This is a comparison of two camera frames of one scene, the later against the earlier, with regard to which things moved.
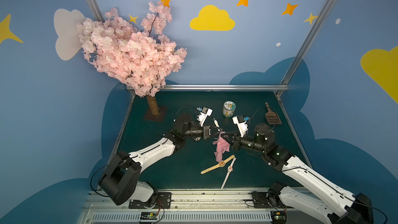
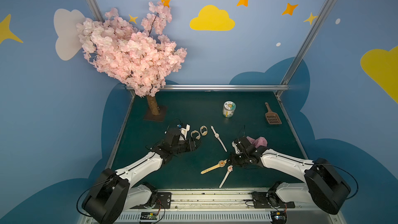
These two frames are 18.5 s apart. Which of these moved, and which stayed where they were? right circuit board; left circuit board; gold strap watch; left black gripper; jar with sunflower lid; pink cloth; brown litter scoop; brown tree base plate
Moved: left black gripper; pink cloth
Stayed: gold strap watch; left circuit board; brown litter scoop; right circuit board; brown tree base plate; jar with sunflower lid
